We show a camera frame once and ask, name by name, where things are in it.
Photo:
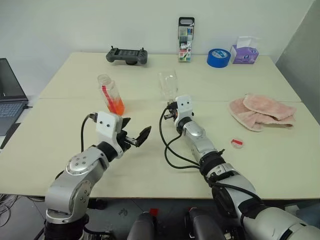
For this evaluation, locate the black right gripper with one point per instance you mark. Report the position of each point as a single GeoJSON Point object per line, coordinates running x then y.
{"type": "Point", "coordinates": [171, 113]}

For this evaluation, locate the clear plastic bottle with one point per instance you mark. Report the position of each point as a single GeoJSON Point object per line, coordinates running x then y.
{"type": "Point", "coordinates": [168, 85]}

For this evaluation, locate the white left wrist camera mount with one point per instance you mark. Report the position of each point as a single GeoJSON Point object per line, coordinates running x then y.
{"type": "Point", "coordinates": [107, 127]}

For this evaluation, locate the small red tag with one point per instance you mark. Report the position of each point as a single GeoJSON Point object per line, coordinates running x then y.
{"type": "Point", "coordinates": [153, 211]}

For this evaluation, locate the grey handheld remote controller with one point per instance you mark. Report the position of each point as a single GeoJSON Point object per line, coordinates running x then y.
{"type": "Point", "coordinates": [126, 55]}

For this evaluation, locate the bottle with orange liquid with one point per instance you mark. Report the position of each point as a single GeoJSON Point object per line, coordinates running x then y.
{"type": "Point", "coordinates": [112, 100]}

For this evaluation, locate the marker pen set case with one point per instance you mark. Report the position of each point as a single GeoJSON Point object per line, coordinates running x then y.
{"type": "Point", "coordinates": [186, 40]}

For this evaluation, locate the blue tape roll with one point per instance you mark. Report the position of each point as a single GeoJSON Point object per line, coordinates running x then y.
{"type": "Point", "coordinates": [218, 58]}

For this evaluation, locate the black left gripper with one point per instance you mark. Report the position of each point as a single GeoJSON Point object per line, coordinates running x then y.
{"type": "Point", "coordinates": [126, 141]}

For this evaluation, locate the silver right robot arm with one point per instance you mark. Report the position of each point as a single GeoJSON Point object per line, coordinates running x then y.
{"type": "Point", "coordinates": [200, 140]}

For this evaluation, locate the grey laptop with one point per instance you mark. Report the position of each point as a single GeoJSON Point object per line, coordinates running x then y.
{"type": "Point", "coordinates": [10, 100]}

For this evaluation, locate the pink towel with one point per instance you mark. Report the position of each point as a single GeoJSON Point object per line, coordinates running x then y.
{"type": "Point", "coordinates": [262, 112]}

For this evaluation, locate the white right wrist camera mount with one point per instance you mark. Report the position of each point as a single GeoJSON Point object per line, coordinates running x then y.
{"type": "Point", "coordinates": [184, 107]}

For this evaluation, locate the dark rounded shape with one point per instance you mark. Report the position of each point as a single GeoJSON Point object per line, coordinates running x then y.
{"type": "Point", "coordinates": [141, 226]}
{"type": "Point", "coordinates": [203, 225]}

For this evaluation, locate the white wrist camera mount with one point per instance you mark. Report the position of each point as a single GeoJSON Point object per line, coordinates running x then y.
{"type": "Point", "coordinates": [184, 107]}
{"type": "Point", "coordinates": [107, 127]}

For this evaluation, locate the purple tissue box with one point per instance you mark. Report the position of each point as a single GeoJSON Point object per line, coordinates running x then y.
{"type": "Point", "coordinates": [244, 53]}

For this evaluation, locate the red white bottle cap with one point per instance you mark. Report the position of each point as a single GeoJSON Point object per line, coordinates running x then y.
{"type": "Point", "coordinates": [237, 143]}

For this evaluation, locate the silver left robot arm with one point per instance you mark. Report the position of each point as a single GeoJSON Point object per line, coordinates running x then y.
{"type": "Point", "coordinates": [75, 185]}

